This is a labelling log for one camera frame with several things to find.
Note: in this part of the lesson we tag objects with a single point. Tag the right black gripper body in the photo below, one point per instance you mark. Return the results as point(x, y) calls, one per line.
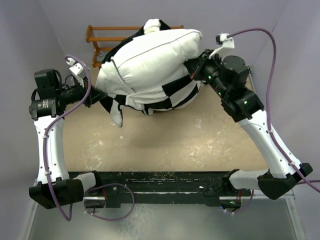
point(207, 68)

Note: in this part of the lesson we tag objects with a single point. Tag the black white checkered pillowcase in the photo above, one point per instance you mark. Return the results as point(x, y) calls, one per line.
point(155, 97)

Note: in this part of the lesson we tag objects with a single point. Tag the white pillow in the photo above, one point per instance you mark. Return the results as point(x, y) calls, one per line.
point(150, 62)

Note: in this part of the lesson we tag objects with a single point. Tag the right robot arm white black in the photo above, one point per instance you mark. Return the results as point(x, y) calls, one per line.
point(227, 77)

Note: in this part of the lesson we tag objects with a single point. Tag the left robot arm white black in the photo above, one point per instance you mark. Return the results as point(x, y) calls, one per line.
point(49, 101)

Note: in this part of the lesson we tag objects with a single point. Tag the wooden shelf rack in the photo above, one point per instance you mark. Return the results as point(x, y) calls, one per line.
point(105, 38)

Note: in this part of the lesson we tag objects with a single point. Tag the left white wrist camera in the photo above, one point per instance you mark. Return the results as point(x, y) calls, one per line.
point(77, 71)

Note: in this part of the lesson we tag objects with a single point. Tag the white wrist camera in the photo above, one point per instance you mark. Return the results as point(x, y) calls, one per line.
point(225, 43)
point(77, 71)

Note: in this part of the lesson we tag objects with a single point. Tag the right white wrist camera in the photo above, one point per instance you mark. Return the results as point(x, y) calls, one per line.
point(225, 43)

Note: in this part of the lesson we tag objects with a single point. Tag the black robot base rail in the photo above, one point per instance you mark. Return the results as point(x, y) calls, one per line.
point(166, 187)

